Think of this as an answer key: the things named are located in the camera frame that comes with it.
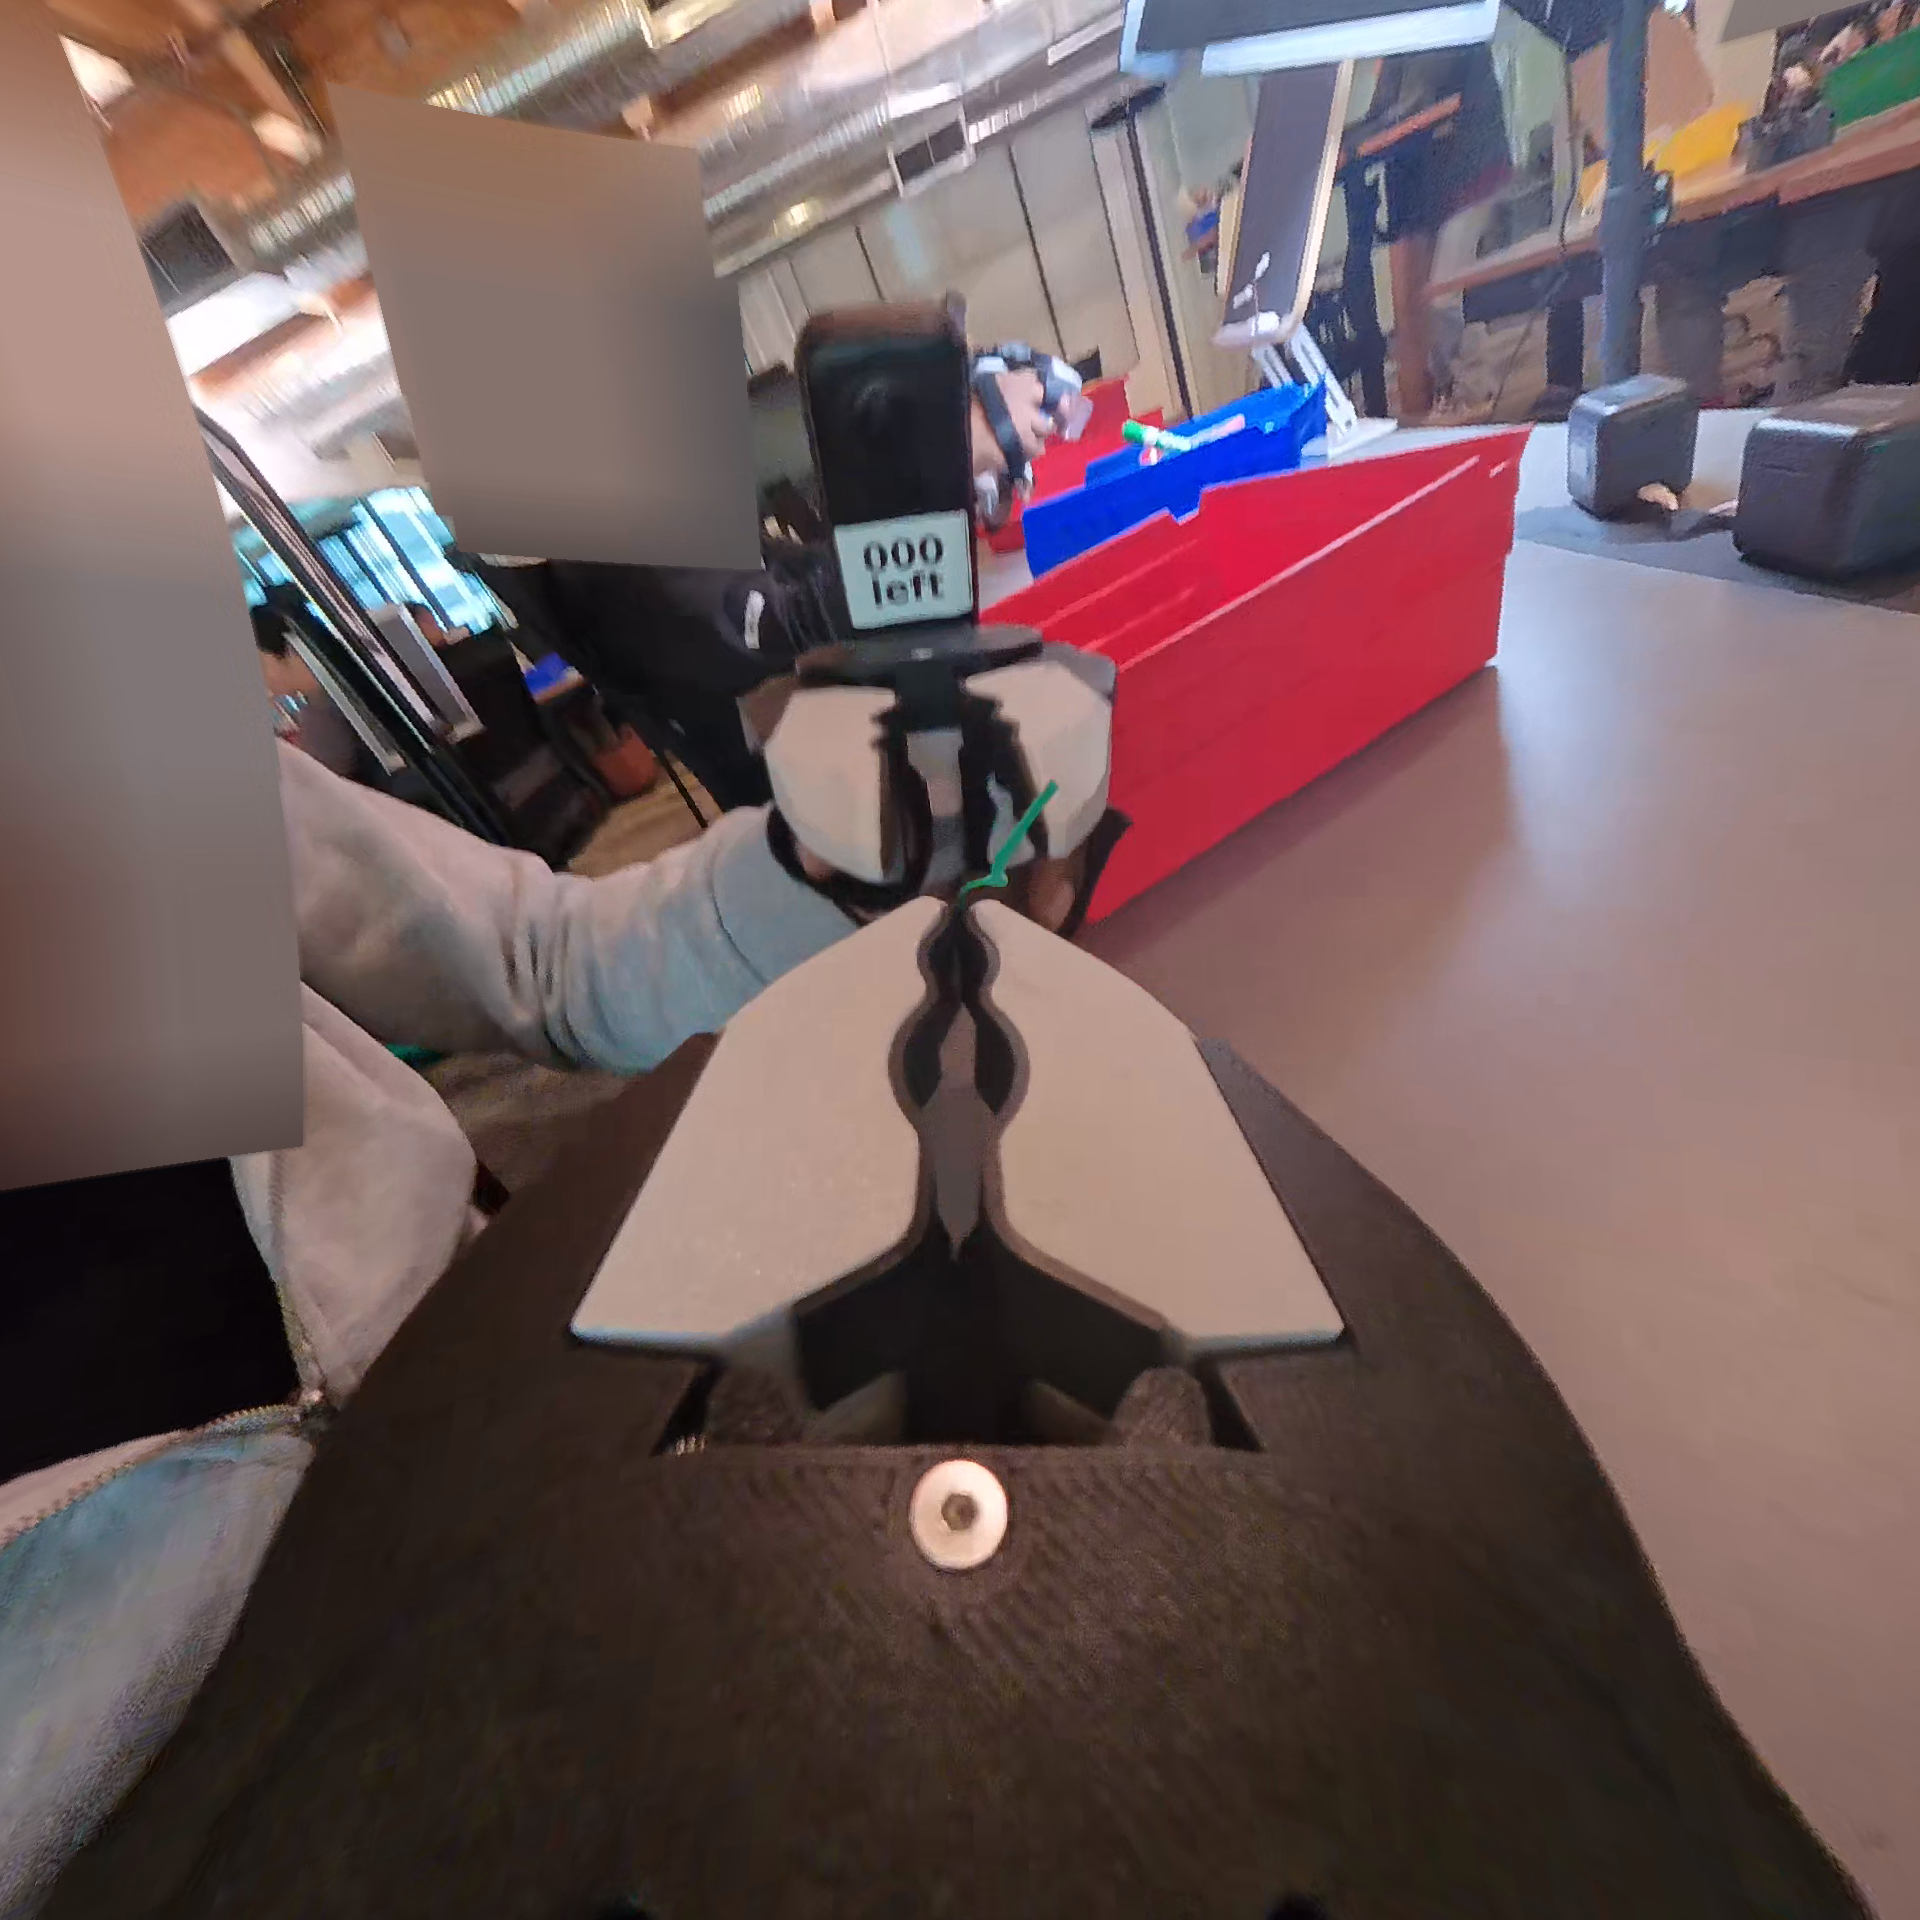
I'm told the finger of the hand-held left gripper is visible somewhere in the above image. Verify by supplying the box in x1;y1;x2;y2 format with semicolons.
760;677;910;888
967;643;1121;869

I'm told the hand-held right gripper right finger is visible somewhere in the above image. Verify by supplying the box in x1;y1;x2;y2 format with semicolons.
967;903;1348;1367

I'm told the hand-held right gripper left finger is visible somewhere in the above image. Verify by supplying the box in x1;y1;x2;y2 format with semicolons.
571;901;962;1407

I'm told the green wire twist tie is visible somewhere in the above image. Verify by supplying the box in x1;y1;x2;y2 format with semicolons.
951;779;1059;911

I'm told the person's left forearm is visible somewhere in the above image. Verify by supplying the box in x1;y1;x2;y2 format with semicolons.
282;743;870;1073

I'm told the blue plastic bin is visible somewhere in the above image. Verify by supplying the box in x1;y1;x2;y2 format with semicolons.
1022;381;1332;583

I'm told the large red plastic bin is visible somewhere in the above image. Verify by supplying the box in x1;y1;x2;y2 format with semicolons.
982;424;1534;927

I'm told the black metal stand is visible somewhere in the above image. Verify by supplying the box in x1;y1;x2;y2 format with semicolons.
193;402;506;847

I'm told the studio light panel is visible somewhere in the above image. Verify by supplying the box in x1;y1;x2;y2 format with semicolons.
1114;0;1501;81

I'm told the black device box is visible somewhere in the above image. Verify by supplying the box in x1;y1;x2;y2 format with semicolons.
1561;377;1708;521

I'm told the person's black shirt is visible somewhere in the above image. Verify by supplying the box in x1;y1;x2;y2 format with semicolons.
0;1155;303;1478

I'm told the black metal pole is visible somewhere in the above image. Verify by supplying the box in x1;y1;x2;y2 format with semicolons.
1593;0;1677;388

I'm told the black equipment case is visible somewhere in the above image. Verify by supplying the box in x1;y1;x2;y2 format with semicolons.
1731;385;1920;583

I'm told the yellow storage bin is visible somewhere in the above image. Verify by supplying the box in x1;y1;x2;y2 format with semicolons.
1644;102;1752;179

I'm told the wooden workbench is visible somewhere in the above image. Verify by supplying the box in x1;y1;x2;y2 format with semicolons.
1411;126;1920;421

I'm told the green storage bin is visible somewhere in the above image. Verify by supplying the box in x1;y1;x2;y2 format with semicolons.
1818;27;1920;130

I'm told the silver ventilation duct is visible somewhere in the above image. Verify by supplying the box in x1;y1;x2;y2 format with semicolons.
643;0;1128;280

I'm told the black panel white frame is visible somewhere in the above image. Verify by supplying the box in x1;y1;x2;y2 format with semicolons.
1210;58;1398;460

